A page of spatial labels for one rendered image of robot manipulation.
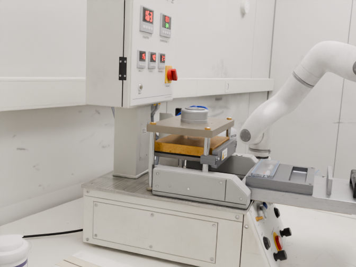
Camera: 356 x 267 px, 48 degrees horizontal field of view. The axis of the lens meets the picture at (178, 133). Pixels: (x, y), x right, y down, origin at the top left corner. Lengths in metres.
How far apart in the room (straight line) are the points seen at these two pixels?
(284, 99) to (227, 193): 0.57
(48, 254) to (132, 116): 0.44
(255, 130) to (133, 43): 0.60
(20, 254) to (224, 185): 0.48
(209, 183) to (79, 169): 0.73
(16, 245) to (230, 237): 0.49
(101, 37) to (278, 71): 2.59
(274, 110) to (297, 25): 2.11
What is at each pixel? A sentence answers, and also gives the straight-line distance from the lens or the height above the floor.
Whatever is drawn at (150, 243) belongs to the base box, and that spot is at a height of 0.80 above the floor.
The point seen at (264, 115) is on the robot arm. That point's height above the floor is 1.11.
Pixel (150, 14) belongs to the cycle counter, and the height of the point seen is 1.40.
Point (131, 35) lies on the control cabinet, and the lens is 1.05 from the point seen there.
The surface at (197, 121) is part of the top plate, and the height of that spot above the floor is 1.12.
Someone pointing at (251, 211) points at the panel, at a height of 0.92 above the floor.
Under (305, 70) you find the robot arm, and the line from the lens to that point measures 1.44.
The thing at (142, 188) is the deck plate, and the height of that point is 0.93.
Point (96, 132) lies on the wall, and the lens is 1.65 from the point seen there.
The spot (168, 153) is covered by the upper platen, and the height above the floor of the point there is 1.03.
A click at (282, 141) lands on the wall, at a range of 3.56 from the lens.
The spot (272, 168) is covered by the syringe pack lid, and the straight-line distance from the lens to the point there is 1.12.
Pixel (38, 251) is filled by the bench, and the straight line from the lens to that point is 1.20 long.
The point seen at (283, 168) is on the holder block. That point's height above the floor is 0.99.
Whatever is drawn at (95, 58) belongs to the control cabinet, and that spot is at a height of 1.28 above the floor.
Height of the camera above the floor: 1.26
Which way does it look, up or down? 9 degrees down
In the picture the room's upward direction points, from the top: 3 degrees clockwise
